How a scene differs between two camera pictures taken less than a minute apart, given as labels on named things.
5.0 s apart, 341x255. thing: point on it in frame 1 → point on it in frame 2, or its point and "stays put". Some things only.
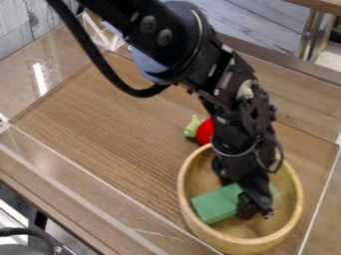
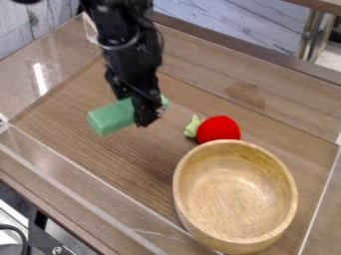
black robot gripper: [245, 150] → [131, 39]
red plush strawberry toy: [201, 129] stays put
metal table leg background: [317, 34] stays put
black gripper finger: [245, 207] → [119, 87]
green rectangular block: [215, 204] → [115, 116]
